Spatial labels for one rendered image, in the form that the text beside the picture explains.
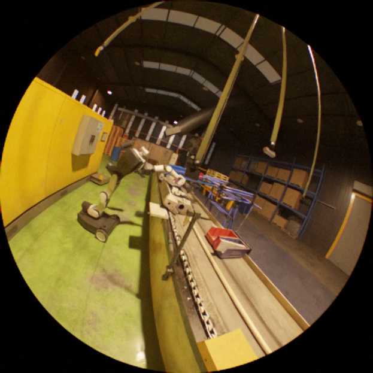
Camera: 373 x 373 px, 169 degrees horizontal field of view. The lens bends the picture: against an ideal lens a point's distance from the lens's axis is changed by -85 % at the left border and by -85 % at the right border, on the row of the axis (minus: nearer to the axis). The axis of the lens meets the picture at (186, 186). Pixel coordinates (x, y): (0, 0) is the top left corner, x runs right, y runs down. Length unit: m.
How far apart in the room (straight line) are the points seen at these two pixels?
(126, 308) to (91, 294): 0.38
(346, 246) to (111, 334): 10.88
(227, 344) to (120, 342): 0.96
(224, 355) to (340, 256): 10.31
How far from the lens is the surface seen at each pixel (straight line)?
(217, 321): 0.88
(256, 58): 9.70
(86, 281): 1.65
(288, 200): 10.28
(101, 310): 1.51
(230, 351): 0.74
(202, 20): 9.54
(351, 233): 10.75
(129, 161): 1.52
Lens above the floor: 1.44
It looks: 10 degrees down
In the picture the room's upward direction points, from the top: 22 degrees clockwise
